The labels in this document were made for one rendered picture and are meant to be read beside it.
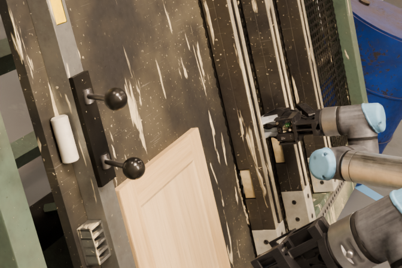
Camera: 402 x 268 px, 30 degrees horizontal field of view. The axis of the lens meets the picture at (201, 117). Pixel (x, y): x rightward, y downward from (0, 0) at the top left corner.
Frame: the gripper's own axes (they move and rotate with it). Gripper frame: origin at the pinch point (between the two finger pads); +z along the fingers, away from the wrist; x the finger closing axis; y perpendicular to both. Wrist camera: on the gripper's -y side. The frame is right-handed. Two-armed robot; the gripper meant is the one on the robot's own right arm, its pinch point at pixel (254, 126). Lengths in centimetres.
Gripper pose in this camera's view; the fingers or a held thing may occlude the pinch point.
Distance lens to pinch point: 201.6
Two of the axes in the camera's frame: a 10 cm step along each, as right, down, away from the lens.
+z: -8.9, 0.9, 4.4
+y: -4.0, 3.1, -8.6
